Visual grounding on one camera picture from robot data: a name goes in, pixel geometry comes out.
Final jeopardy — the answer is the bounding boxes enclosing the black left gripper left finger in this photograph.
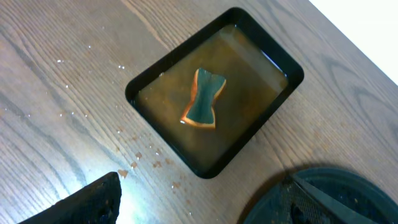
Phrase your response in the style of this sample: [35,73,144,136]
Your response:
[21,172,122,224]

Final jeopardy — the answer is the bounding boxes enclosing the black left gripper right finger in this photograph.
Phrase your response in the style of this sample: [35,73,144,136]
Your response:
[244,175,380,224]

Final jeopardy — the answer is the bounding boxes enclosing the black round serving tray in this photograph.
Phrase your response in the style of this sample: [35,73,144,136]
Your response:
[239,167,397,224]

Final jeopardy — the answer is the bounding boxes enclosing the black rectangular water tray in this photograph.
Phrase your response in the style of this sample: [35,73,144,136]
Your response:
[125,7,304,179]

